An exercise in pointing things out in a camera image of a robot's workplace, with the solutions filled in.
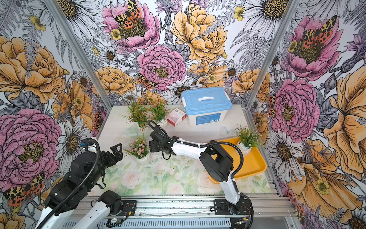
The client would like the green potted plant back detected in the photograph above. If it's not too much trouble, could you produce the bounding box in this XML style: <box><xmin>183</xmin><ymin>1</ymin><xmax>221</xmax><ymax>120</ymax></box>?
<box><xmin>149</xmin><ymin>102</ymin><xmax>169</xmax><ymax>127</ymax></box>

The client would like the white vented cable duct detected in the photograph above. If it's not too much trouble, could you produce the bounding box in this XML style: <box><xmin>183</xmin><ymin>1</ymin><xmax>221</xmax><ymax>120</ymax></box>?
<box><xmin>62</xmin><ymin>218</ymin><xmax>232</xmax><ymax>229</ymax></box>

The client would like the pink flower potted plant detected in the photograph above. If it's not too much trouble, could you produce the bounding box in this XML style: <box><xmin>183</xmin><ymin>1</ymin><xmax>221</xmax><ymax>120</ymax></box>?
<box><xmin>125</xmin><ymin>135</ymin><xmax>151</xmax><ymax>166</ymax></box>

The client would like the red flower potted plant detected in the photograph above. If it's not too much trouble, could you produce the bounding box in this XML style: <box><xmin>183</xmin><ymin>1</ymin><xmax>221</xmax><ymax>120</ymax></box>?
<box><xmin>122</xmin><ymin>101</ymin><xmax>148</xmax><ymax>130</ymax></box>

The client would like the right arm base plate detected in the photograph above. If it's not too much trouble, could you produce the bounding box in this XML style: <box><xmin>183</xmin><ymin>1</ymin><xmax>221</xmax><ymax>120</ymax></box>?
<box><xmin>213</xmin><ymin>198</ymin><xmax>254</xmax><ymax>216</ymax></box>

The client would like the blue lid storage box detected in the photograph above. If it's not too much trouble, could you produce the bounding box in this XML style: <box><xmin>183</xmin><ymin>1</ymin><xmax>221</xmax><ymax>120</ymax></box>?
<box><xmin>182</xmin><ymin>87</ymin><xmax>233</xmax><ymax>126</ymax></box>

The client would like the orange bud potted plant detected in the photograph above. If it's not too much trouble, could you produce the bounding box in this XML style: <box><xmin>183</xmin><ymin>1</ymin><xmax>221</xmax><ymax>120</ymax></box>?
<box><xmin>235</xmin><ymin>126</ymin><xmax>263</xmax><ymax>156</ymax></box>

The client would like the yellow plastic tray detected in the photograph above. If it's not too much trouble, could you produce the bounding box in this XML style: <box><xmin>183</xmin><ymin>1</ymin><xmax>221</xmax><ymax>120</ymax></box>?
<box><xmin>222</xmin><ymin>145</ymin><xmax>267</xmax><ymax>180</ymax></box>

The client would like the red white small carton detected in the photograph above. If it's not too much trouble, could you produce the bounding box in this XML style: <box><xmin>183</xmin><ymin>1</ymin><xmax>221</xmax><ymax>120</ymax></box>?
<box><xmin>166</xmin><ymin>108</ymin><xmax>187</xmax><ymax>127</ymax></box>

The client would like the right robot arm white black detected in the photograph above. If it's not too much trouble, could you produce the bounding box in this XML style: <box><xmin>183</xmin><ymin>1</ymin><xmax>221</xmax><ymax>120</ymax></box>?
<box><xmin>148</xmin><ymin>120</ymin><xmax>254</xmax><ymax>216</ymax></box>

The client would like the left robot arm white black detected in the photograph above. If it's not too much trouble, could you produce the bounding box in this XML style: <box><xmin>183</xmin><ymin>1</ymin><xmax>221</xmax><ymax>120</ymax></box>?
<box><xmin>36</xmin><ymin>138</ymin><xmax>124</xmax><ymax>229</ymax></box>

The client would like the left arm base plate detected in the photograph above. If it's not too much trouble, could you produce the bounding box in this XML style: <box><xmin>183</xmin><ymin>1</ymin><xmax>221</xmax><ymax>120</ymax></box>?
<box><xmin>107</xmin><ymin>200</ymin><xmax>137</xmax><ymax>217</ymax></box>

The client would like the aluminium front rail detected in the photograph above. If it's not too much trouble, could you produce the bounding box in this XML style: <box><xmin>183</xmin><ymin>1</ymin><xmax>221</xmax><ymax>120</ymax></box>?
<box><xmin>68</xmin><ymin>196</ymin><xmax>295</xmax><ymax>218</ymax></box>

